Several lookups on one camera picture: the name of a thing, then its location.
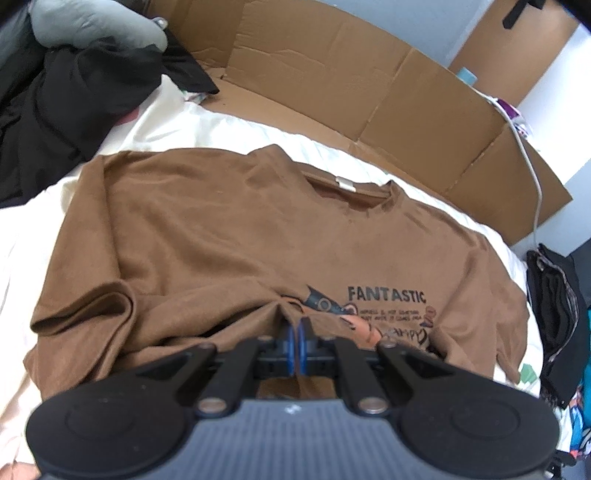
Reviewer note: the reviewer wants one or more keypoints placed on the white bear-print bed sheet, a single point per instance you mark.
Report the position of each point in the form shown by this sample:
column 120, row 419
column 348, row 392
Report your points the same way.
column 27, row 258

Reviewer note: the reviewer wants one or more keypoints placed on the brown cardboard sheet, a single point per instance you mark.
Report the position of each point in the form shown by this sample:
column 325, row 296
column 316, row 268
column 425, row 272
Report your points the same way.
column 346, row 69

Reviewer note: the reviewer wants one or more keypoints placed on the teal cup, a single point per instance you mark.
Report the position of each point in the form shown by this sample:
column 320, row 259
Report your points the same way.
column 467, row 76

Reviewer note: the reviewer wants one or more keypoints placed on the brown printed t-shirt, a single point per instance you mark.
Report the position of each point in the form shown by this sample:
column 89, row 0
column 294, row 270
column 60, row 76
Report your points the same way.
column 207, row 230

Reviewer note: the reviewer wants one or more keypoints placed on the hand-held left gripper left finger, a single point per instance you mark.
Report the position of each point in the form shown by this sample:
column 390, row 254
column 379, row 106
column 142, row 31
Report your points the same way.
column 288, row 346

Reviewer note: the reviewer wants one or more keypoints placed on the brown cardboard box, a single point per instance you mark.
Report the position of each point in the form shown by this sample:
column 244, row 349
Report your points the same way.
column 508, row 60

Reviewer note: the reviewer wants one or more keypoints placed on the light grey padded garment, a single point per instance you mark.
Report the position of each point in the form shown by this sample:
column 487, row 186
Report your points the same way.
column 92, row 23

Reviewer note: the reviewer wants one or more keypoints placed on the blue colourful printed cloth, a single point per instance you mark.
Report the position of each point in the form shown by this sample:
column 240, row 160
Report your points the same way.
column 582, row 415

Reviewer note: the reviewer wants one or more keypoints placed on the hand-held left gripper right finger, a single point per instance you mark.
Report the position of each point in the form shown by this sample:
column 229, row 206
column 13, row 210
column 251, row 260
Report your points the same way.
column 304, row 346

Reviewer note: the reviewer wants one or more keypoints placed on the stack of dark patterned clothes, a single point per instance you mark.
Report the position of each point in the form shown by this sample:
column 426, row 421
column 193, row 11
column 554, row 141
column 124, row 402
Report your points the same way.
column 554, row 323

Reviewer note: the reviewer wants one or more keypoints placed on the black garment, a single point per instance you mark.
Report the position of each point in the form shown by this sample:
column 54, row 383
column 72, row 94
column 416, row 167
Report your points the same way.
column 69, row 115

